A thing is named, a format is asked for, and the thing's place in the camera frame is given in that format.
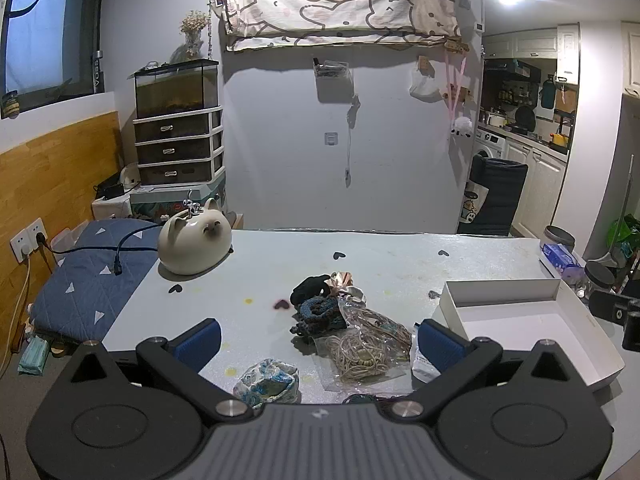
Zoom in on white plastic bag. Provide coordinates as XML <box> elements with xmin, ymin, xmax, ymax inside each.
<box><xmin>409</xmin><ymin>57</ymin><xmax>448</xmax><ymax>103</ymax></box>

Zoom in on white kitchen wall cabinets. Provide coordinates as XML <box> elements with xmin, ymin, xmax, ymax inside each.
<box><xmin>482</xmin><ymin>25</ymin><xmax>581</xmax><ymax>81</ymax></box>

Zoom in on window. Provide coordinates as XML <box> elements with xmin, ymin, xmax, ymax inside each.
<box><xmin>0</xmin><ymin>0</ymin><xmax>106</xmax><ymax>116</ymax></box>

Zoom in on green plastic bag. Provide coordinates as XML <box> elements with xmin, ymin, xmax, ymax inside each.
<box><xmin>607</xmin><ymin>214</ymin><xmax>640</xmax><ymax>256</ymax></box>

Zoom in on blue tissue pack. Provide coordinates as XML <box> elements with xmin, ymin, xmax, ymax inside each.
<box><xmin>541</xmin><ymin>242</ymin><xmax>583</xmax><ymax>273</ymax></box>

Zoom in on white printed packet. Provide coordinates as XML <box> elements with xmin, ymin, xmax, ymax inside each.
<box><xmin>411</xmin><ymin>345</ymin><xmax>443</xmax><ymax>385</ymax></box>

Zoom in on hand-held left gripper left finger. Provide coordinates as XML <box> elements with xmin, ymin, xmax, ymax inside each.
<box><xmin>60</xmin><ymin>317</ymin><xmax>256</xmax><ymax>423</ymax></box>

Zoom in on clear bag of beige cord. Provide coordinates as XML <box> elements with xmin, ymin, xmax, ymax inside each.
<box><xmin>312</xmin><ymin>332</ymin><xmax>408</xmax><ymax>392</ymax></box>

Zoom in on cream cat figurine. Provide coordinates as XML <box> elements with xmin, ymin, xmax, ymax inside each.
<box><xmin>157</xmin><ymin>197</ymin><xmax>234</xmax><ymax>276</ymax></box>

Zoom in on white wall socket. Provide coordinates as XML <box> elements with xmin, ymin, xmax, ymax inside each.
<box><xmin>10</xmin><ymin>227</ymin><xmax>32</xmax><ymax>265</ymax></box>
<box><xmin>26</xmin><ymin>217</ymin><xmax>48</xmax><ymax>250</ymax></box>

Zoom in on dried flowers in vase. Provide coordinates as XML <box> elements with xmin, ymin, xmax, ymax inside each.
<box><xmin>179</xmin><ymin>10</ymin><xmax>212</xmax><ymax>61</ymax></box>

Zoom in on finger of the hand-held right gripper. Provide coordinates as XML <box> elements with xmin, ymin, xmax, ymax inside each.
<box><xmin>622</xmin><ymin>310</ymin><xmax>640</xmax><ymax>352</ymax></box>
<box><xmin>588</xmin><ymin>291</ymin><xmax>640</xmax><ymax>322</ymax></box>

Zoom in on green wipes pack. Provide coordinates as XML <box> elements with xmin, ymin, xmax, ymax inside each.
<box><xmin>17</xmin><ymin>336</ymin><xmax>51</xmax><ymax>376</ymax></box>

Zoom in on white washing machine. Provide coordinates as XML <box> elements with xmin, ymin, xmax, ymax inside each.
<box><xmin>474</xmin><ymin>127</ymin><xmax>508</xmax><ymax>171</ymax></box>

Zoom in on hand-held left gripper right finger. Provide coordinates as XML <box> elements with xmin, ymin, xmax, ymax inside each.
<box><xmin>385</xmin><ymin>317</ymin><xmax>588</xmax><ymax>423</ymax></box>

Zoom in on white kitchen base cabinets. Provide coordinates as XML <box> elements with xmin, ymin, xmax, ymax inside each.
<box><xmin>505</xmin><ymin>137</ymin><xmax>571</xmax><ymax>238</ymax></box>

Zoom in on glass fish tank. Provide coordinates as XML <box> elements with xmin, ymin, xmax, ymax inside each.
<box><xmin>134</xmin><ymin>59</ymin><xmax>221</xmax><ymax>120</ymax></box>

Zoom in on clear wall organiser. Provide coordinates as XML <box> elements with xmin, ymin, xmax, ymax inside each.
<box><xmin>312</xmin><ymin>57</ymin><xmax>355</xmax><ymax>103</ymax></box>

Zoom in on white drawer unit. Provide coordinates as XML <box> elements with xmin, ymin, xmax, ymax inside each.
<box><xmin>132</xmin><ymin>106</ymin><xmax>227</xmax><ymax>187</ymax></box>

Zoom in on black power cable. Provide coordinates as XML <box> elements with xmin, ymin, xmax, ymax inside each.
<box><xmin>35</xmin><ymin>225</ymin><xmax>163</xmax><ymax>277</ymax></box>

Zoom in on black scrunchie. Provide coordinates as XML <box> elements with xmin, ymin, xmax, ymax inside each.
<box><xmin>291</xmin><ymin>274</ymin><xmax>333</xmax><ymax>307</ymax></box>

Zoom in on bear printed blanket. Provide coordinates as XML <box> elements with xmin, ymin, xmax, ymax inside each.
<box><xmin>214</xmin><ymin>0</ymin><xmax>463</xmax><ymax>53</ymax></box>

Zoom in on white printed tote bag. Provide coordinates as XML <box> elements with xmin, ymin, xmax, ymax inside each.
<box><xmin>459</xmin><ymin>180</ymin><xmax>488</xmax><ymax>226</ymax></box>

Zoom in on round metal tin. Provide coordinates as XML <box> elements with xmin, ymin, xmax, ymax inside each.
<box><xmin>544</xmin><ymin>225</ymin><xmax>577</xmax><ymax>253</ymax></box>

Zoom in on dark quilted chair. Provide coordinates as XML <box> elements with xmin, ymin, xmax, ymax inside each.
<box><xmin>457</xmin><ymin>154</ymin><xmax>529</xmax><ymax>237</ymax></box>

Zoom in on blue triangle print quilt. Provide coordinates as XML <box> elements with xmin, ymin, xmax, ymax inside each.
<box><xmin>32</xmin><ymin>219</ymin><xmax>163</xmax><ymax>348</ymax></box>

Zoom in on black power adapter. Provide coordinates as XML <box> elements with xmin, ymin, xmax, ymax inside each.
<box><xmin>94</xmin><ymin>176</ymin><xmax>126</xmax><ymax>200</ymax></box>

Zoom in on beige satin scrunchie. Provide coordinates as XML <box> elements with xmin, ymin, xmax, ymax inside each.
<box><xmin>325</xmin><ymin>271</ymin><xmax>368</xmax><ymax>308</ymax></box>

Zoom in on floral scrunchie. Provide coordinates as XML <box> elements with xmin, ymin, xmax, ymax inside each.
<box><xmin>232</xmin><ymin>358</ymin><xmax>301</xmax><ymax>407</ymax></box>

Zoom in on teal patterned storage box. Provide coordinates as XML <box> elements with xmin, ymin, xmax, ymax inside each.
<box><xmin>129</xmin><ymin>180</ymin><xmax>228</xmax><ymax>223</ymax></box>

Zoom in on white cardboard box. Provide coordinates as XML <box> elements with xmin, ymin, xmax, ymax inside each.
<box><xmin>432</xmin><ymin>277</ymin><xmax>626</xmax><ymax>392</ymax></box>

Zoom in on glass jar with black lid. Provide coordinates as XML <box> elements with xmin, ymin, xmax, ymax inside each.
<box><xmin>575</xmin><ymin>260</ymin><xmax>616</xmax><ymax>301</ymax></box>

